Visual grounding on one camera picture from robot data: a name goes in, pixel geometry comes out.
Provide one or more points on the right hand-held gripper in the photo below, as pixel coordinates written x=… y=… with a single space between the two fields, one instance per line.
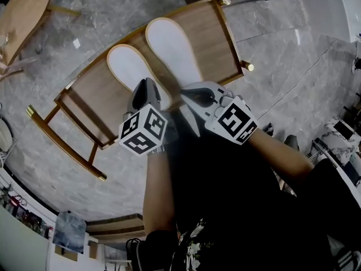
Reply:
x=234 y=120

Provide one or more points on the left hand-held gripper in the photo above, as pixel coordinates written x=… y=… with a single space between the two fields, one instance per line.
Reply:
x=141 y=131

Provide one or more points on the white tan-edged slipper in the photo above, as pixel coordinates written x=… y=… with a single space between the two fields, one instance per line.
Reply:
x=127 y=63

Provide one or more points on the white shoe insole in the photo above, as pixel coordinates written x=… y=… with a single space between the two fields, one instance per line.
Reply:
x=169 y=47

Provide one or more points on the person's right forearm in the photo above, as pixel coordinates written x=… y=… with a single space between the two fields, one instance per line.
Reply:
x=279 y=154

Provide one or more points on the person's left forearm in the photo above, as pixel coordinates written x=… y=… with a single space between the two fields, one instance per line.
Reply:
x=158 y=193

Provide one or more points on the wooden shoe rack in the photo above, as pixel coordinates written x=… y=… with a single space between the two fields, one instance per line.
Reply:
x=208 y=32

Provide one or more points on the white paper scrap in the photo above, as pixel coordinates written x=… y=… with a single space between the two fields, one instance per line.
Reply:
x=76 y=43

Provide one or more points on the person's black floral shirt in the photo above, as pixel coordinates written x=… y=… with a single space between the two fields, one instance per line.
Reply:
x=239 y=207

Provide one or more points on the bouquet with pink ribbons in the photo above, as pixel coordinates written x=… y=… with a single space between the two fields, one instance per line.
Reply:
x=17 y=66

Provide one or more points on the brown wooden steps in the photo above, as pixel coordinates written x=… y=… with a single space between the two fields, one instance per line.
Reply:
x=118 y=227

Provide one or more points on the marble pattern cabinet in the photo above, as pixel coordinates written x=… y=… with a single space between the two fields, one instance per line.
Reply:
x=338 y=148

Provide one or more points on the oval wooden coffee table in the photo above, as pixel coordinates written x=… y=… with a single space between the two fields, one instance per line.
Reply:
x=25 y=10

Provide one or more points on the blue grey painting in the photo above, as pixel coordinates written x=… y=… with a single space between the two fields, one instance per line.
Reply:
x=69 y=231

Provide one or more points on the row of assorted shelf items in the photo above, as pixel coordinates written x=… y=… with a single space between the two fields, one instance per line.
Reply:
x=28 y=219

